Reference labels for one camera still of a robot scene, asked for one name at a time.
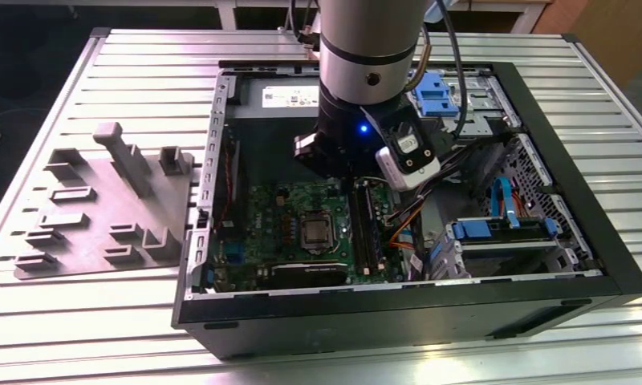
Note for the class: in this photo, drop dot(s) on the black graphics card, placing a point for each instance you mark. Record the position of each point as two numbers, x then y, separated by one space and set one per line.
307 274

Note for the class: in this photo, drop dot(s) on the silver CPU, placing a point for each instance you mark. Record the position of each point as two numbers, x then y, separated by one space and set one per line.
315 232

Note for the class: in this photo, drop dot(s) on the black open PC case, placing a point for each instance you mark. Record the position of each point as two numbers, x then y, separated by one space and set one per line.
352 333

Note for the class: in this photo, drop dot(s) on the silver drive cage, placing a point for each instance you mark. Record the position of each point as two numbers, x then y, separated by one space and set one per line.
483 100

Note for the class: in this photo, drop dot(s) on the silver disk bay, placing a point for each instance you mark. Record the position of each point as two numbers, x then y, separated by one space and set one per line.
454 260

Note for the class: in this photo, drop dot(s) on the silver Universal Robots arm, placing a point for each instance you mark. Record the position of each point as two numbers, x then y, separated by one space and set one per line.
363 40

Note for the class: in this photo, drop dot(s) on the hard disk in blue carrier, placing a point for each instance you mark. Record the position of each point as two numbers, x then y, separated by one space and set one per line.
514 232

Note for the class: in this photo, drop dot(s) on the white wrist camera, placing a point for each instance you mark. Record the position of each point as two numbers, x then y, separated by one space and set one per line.
406 172

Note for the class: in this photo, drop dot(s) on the grey power supply unit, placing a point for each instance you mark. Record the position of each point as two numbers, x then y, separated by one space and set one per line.
262 140

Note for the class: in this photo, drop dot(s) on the blue drive latch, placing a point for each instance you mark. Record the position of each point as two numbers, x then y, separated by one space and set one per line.
433 96

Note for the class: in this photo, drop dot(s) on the brown wooden cabinet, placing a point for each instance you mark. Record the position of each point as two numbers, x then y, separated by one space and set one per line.
610 24

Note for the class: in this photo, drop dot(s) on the green motherboard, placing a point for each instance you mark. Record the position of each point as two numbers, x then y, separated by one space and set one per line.
262 244

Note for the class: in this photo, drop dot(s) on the grey parts rack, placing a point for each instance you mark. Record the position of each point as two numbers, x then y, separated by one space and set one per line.
155 216

